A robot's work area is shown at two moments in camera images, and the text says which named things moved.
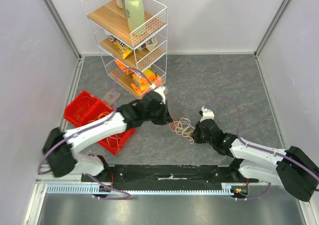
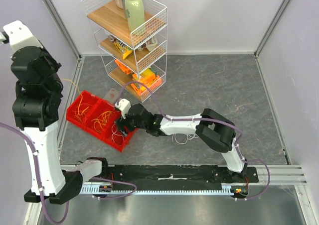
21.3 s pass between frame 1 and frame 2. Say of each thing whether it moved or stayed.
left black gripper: moved
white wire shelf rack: stayed
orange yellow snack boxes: stayed
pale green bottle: stayed
